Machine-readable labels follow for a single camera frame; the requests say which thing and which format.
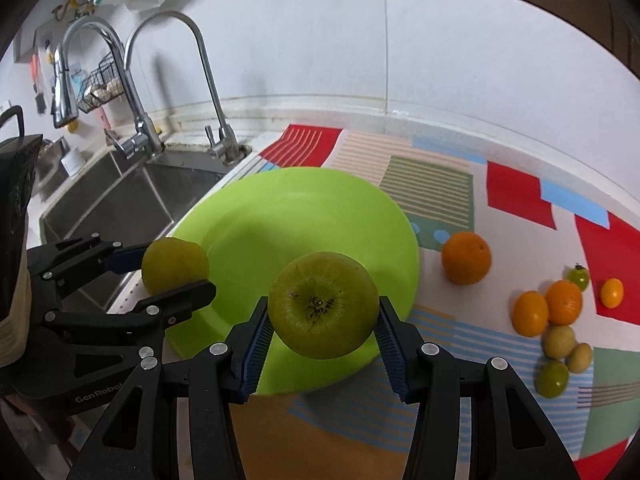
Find green apple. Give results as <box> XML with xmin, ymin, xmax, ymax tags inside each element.
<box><xmin>268</xmin><ymin>252</ymin><xmax>380</xmax><ymax>360</ymax></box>

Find lime green plate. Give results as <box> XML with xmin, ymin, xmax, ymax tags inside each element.
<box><xmin>164</xmin><ymin>166</ymin><xmax>421</xmax><ymax>397</ymax></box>

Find stainless steel sink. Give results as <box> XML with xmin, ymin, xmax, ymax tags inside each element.
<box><xmin>38</xmin><ymin>148</ymin><xmax>229</xmax><ymax>311</ymax></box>

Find yellow-orange small citrus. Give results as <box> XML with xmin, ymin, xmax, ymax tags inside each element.
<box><xmin>600</xmin><ymin>278</ymin><xmax>625</xmax><ymax>309</ymax></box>

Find chrome pull-down faucet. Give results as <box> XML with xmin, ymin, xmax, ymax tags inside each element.
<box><xmin>51</xmin><ymin>15</ymin><xmax>165</xmax><ymax>161</ymax></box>

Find chrome gooseneck faucet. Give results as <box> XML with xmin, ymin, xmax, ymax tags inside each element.
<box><xmin>124</xmin><ymin>10</ymin><xmax>245</xmax><ymax>166</ymax></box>

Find small orange mandarin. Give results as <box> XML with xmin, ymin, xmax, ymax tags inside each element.
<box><xmin>511</xmin><ymin>290</ymin><xmax>549</xmax><ymax>337</ymax></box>

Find green round fruit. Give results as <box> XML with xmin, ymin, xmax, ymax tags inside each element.
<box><xmin>535</xmin><ymin>360</ymin><xmax>570</xmax><ymax>399</ymax></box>

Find colourful patterned tablecloth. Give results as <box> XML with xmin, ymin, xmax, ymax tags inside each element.
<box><xmin>232</xmin><ymin>127</ymin><xmax>639</xmax><ymax>479</ymax></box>

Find large orange with stem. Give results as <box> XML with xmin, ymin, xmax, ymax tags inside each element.
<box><xmin>544</xmin><ymin>280</ymin><xmax>582</xmax><ymax>326</ymax></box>

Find black wire rack basket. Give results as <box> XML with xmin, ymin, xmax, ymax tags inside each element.
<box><xmin>76</xmin><ymin>54</ymin><xmax>124</xmax><ymax>114</ymax></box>

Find green tomato with calyx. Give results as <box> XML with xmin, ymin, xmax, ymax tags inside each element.
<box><xmin>565</xmin><ymin>263</ymin><xmax>590</xmax><ymax>292</ymax></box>

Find small yellow-green fruit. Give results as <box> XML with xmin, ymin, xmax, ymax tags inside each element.
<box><xmin>565</xmin><ymin>342</ymin><xmax>593</xmax><ymax>374</ymax></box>

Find yellow-green round fruit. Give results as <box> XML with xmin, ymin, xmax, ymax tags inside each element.
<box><xmin>541</xmin><ymin>325</ymin><xmax>577</xmax><ymax>360</ymax></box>

